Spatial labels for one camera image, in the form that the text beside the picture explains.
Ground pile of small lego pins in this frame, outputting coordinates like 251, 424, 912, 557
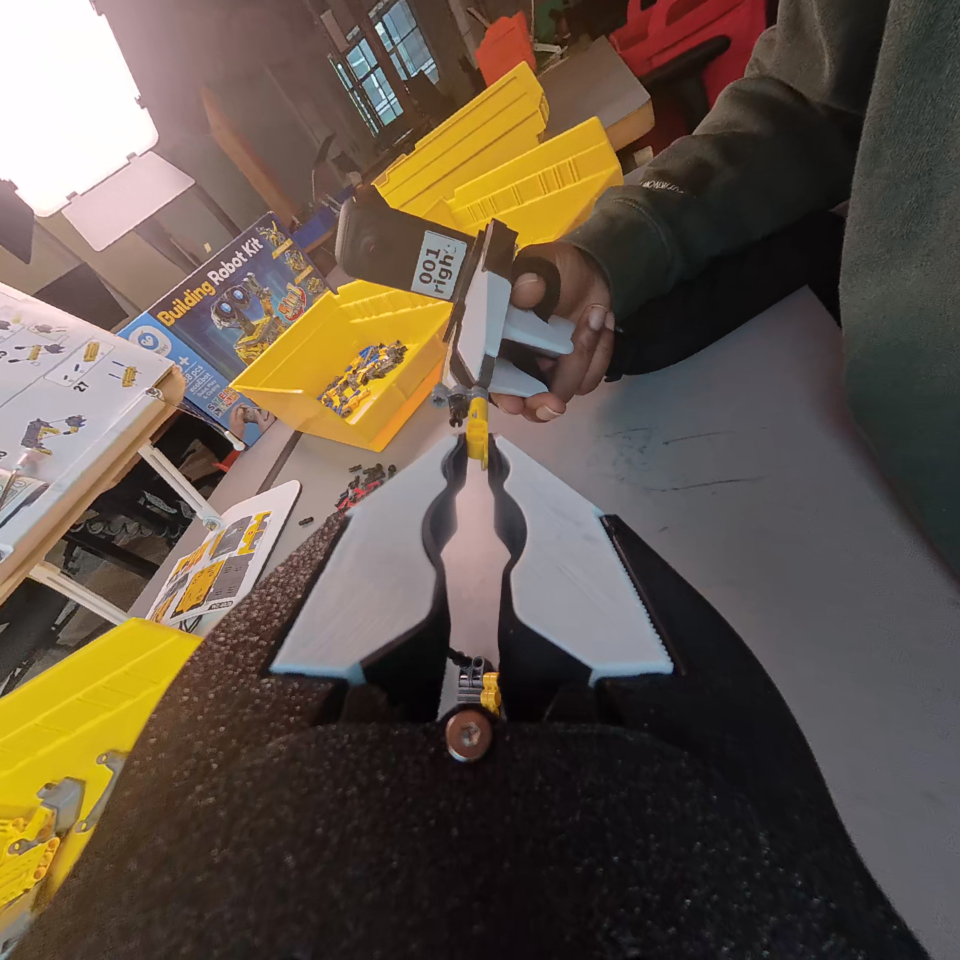
298, 459, 400, 528

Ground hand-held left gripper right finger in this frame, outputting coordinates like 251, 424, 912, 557
489, 436, 675, 723

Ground yellow plastic storage bin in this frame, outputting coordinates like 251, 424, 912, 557
371, 60, 627, 250
229, 279, 454, 454
0, 615, 207, 910

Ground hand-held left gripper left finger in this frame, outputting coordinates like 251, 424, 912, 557
268, 435, 465, 723

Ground lego instruction booklet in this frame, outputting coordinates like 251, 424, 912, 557
0, 279, 177, 554

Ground grey topped side table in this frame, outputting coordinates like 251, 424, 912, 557
537, 34, 657, 156

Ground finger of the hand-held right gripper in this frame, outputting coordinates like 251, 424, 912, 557
444, 268, 515, 390

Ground pile of grey blue lego parts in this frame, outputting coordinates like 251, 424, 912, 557
315, 337, 411, 419

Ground small yellow lego piece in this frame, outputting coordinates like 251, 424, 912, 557
462, 394, 495, 474

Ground paned window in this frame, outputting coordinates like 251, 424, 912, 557
328, 0, 441, 138

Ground person's right forearm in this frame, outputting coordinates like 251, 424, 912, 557
561, 0, 895, 325

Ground orange plastic bin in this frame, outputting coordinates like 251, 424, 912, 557
474, 9, 539, 78

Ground yellow lego beam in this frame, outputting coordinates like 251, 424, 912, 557
0, 812, 63, 903

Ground bright studio light panel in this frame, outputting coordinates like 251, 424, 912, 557
0, 0, 199, 265

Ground colourful lego set box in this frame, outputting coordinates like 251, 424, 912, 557
114, 210, 336, 445

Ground lego sticker sheet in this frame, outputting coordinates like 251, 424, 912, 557
144, 508, 274, 625

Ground grey lego connector piece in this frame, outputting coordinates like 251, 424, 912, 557
432, 381, 494, 430

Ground yellow grey lego subassembly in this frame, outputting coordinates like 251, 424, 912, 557
441, 649, 504, 714

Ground red plastic canister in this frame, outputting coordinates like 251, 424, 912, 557
609, 0, 779, 78

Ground person's right hand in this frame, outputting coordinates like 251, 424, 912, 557
489, 240, 618, 423

